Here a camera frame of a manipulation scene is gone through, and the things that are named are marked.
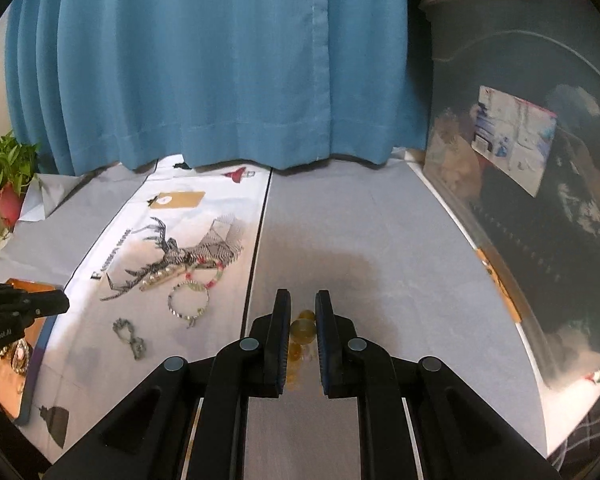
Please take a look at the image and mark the white paper label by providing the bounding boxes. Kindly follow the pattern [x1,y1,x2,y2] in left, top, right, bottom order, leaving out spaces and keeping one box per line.
[471,85,558,198]

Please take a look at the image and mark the teal bead bracelet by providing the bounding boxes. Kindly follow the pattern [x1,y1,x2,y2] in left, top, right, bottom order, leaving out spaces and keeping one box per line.
[112,317,147,361]

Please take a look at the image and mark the green plant in red pot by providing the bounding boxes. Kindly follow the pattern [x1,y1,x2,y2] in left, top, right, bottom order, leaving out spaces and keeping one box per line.
[0,130,41,266]

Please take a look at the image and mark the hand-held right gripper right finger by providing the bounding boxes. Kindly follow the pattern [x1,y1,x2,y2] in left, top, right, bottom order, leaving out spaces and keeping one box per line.
[314,289,551,480]

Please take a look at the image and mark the amber bead bracelet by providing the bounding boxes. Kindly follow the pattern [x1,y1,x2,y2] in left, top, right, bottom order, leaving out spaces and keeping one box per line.
[286,310,317,391]

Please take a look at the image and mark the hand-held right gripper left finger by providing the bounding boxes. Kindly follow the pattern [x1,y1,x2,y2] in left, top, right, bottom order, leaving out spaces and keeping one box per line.
[42,288,294,480]

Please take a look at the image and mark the dark translucent storage box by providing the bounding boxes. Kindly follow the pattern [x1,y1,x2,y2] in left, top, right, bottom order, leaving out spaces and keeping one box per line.
[415,0,600,413]

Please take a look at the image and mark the clear bead pink heart bracelet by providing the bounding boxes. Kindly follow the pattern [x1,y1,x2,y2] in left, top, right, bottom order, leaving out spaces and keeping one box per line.
[9,340,32,374]

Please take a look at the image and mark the silver crystal bracelet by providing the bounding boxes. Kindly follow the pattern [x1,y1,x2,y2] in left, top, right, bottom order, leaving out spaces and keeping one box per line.
[168,281,211,328]

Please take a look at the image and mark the grey white printed tablecloth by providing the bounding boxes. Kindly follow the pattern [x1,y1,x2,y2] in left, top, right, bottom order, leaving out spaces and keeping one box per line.
[0,152,548,466]

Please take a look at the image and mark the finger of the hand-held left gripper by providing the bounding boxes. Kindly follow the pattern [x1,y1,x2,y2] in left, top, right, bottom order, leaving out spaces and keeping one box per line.
[0,282,70,319]

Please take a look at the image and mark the pearl hair clip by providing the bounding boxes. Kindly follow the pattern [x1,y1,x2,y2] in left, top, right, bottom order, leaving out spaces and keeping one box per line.
[140,266,187,292]

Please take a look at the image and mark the copper metal tray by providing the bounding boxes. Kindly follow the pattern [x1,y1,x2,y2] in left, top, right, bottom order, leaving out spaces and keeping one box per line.
[0,278,63,423]

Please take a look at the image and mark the dark plaid cloth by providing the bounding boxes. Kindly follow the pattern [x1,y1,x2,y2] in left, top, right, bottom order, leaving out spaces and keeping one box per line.
[547,400,600,468]

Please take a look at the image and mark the blue curtain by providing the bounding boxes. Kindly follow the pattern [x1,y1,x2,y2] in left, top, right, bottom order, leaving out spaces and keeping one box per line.
[4,0,428,176]

